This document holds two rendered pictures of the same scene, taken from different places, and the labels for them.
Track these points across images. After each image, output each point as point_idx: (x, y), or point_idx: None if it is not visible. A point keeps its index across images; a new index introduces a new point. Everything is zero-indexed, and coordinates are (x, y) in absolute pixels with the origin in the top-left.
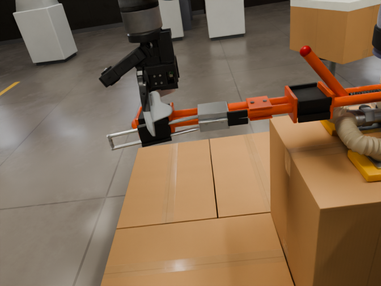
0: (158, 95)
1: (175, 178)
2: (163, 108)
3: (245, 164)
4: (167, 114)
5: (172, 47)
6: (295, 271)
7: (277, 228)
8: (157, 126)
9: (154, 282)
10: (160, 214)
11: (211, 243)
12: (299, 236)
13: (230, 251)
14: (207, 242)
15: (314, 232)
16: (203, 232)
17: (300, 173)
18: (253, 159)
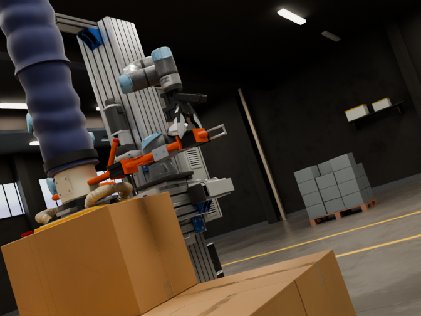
0: (187, 120)
1: None
2: (190, 126)
3: None
4: (190, 130)
5: (165, 103)
6: (180, 276)
7: (155, 299)
8: None
9: (273, 270)
10: (236, 296)
11: (210, 292)
12: (170, 237)
13: (202, 292)
14: (213, 291)
15: (173, 210)
16: (209, 295)
17: (153, 195)
18: None
